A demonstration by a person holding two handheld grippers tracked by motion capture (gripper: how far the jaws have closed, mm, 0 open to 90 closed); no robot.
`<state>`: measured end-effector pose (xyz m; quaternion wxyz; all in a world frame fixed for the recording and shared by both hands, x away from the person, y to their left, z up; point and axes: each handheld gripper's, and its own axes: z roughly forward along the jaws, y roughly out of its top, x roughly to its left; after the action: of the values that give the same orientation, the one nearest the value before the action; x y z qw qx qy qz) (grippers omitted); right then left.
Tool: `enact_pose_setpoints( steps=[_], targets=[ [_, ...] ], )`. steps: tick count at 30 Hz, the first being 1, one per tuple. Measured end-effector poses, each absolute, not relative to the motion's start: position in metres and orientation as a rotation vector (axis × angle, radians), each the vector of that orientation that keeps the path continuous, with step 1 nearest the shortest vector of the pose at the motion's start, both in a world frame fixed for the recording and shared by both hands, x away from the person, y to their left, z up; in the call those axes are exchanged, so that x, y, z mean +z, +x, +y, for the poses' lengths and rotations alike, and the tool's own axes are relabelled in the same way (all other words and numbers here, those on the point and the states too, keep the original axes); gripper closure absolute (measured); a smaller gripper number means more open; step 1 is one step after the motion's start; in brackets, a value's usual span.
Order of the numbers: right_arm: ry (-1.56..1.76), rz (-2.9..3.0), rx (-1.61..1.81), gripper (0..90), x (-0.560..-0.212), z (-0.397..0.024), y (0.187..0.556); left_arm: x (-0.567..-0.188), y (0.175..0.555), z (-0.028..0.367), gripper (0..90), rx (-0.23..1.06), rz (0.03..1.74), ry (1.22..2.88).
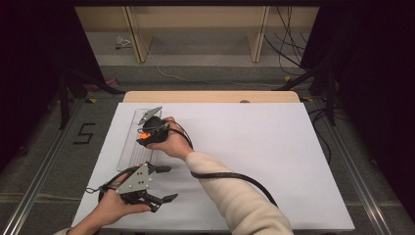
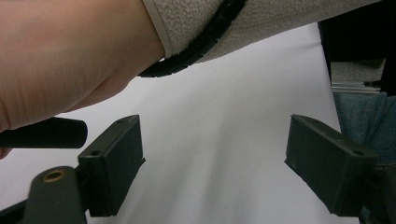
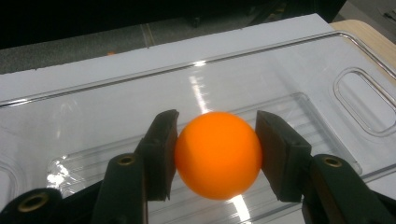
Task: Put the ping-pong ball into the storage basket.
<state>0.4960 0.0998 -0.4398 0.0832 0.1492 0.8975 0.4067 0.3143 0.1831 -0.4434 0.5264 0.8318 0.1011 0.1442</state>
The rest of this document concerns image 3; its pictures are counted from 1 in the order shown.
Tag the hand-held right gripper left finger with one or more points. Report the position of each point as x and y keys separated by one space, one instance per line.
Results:
x=155 y=149

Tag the white sheet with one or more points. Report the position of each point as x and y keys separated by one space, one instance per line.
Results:
x=155 y=59

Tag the yellow tape marker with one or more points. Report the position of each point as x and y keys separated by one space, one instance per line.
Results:
x=110 y=53

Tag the orange ball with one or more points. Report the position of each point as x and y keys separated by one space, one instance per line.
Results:
x=218 y=155

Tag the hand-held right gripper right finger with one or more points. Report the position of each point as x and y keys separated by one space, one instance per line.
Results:
x=286 y=155

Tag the clear plastic tray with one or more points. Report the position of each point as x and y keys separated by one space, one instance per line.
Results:
x=109 y=109

